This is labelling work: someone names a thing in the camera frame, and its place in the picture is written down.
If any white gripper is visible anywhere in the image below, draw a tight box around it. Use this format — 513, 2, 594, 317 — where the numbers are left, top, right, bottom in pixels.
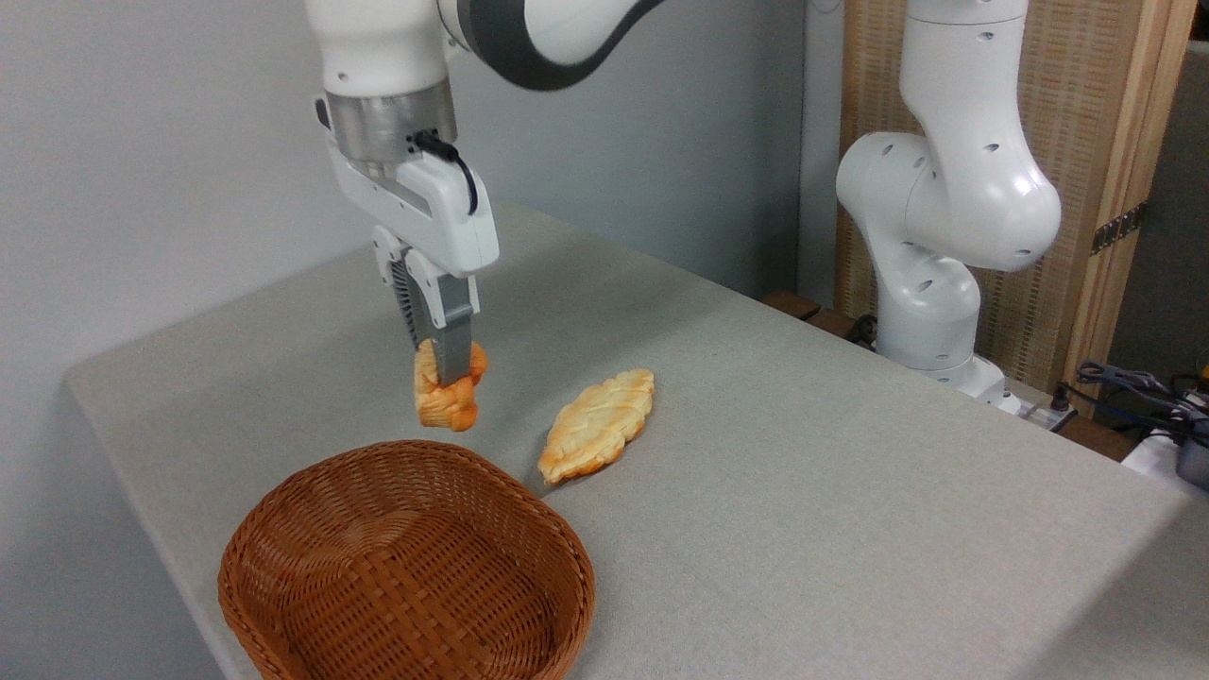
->
315, 94, 500, 386

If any small twisted orange bread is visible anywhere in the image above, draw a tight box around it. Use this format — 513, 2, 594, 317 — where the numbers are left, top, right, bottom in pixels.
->
413, 338, 489, 433

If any flat leaf-shaped pale bread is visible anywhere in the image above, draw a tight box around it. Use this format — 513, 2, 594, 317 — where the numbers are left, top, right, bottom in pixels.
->
537, 368, 656, 485

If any brown woven wicker basket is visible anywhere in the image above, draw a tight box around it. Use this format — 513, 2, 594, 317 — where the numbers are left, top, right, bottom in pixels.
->
217, 440, 597, 680

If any brown wooden bench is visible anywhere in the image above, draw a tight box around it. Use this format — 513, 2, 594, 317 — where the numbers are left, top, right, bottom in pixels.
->
760, 289, 879, 352

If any wooden rattan folding screen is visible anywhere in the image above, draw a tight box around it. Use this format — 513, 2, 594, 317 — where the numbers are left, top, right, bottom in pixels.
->
836, 0, 1199, 418

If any dark metal screen hinge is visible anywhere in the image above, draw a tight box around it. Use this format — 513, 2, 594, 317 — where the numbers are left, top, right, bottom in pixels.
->
1091, 201, 1149, 257

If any white power strip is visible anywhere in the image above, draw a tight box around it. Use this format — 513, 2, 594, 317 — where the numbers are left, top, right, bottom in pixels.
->
1121, 430, 1209, 494

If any grey power adapter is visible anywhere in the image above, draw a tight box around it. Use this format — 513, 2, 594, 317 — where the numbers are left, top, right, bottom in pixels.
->
1176, 439, 1209, 491

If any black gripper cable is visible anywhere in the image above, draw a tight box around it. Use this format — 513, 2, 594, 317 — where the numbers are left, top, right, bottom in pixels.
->
413, 130, 481, 217

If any bundle of dark cables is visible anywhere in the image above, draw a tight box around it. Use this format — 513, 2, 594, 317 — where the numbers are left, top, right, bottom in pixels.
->
1075, 359, 1209, 447

